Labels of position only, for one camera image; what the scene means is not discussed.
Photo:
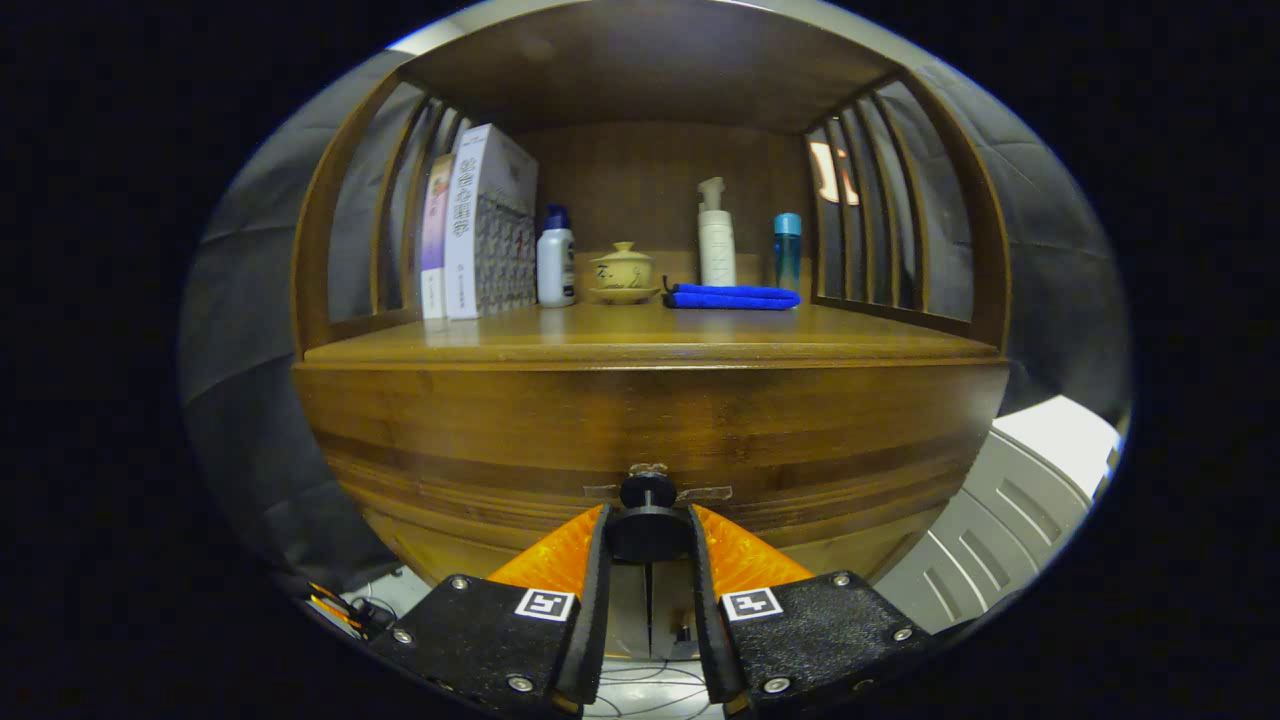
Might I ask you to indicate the wooden drawer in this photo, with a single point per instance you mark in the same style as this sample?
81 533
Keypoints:
500 430

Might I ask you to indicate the wooden cabinet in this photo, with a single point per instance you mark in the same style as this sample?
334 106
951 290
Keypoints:
650 60

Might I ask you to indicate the thin purple book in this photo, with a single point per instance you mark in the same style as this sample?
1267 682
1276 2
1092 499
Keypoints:
434 240

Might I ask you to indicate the folded blue cloth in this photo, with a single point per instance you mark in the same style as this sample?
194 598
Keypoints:
735 297

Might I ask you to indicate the blue tube bottle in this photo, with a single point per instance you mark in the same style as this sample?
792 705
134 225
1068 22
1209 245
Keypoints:
787 250

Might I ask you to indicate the white bottle with blue cap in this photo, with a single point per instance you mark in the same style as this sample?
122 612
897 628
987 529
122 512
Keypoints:
556 262

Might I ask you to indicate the wooden cabinet door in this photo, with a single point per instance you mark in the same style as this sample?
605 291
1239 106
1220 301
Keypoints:
630 610
668 610

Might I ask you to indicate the white filing cabinet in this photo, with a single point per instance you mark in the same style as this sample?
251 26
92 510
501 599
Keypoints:
1000 520

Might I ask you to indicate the wooden countertop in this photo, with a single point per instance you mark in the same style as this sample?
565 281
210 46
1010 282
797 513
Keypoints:
650 330

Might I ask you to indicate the thick white book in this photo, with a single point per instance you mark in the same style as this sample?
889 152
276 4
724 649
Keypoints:
490 230

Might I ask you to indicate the yellow lidded teacup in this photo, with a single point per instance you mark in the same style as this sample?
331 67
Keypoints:
623 272

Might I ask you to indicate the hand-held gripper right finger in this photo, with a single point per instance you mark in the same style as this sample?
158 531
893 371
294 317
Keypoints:
712 640

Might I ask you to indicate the black orange device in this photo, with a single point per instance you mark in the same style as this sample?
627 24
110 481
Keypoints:
335 605

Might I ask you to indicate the white pump bottle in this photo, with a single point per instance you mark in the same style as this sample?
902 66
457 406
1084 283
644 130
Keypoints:
716 245

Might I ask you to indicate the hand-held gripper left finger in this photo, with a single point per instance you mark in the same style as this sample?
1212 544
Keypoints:
590 640

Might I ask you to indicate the black drawer knob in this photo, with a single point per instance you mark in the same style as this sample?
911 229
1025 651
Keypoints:
648 530

